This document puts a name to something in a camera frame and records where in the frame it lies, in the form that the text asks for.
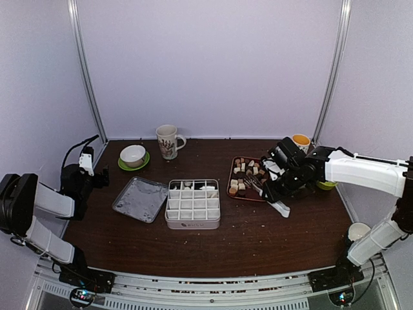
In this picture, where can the aluminium frame post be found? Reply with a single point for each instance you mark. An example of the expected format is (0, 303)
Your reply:
(85, 73)
(339, 48)

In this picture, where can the right aluminium frame post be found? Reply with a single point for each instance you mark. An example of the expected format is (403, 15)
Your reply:
(339, 48)

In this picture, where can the front aluminium rail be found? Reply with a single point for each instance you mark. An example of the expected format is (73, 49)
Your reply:
(281, 291)

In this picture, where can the seashell coral mug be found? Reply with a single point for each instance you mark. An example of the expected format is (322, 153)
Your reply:
(170, 142)

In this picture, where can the left aluminium frame post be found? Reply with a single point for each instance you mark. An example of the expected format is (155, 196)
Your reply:
(85, 73)

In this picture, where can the tin box with dividers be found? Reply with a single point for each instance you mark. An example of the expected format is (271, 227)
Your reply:
(188, 208)

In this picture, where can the green small bowl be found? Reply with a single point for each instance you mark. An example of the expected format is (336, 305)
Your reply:
(326, 186)

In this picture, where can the white ceramic bowl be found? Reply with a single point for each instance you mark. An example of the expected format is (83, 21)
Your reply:
(133, 155)

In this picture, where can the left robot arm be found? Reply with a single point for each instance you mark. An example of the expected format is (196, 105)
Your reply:
(22, 195)

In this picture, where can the red chocolate tray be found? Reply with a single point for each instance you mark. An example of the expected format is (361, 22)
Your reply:
(243, 172)

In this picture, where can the white handled tongs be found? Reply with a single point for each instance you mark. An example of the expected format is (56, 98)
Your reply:
(255, 184)

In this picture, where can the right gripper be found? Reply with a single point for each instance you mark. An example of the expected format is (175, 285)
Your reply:
(273, 194)

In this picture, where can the green saucer plate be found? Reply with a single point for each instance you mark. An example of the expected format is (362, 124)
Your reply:
(122, 165)

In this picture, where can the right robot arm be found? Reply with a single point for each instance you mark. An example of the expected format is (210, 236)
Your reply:
(390, 176)

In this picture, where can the yellow inside floral mug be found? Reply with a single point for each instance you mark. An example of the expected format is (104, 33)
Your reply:
(302, 142)

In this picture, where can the bunny tin lid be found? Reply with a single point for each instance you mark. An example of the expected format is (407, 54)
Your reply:
(141, 199)

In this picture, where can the white cup near base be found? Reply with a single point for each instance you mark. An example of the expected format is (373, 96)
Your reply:
(356, 231)

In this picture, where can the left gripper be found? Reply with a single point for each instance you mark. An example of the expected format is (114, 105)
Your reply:
(99, 183)

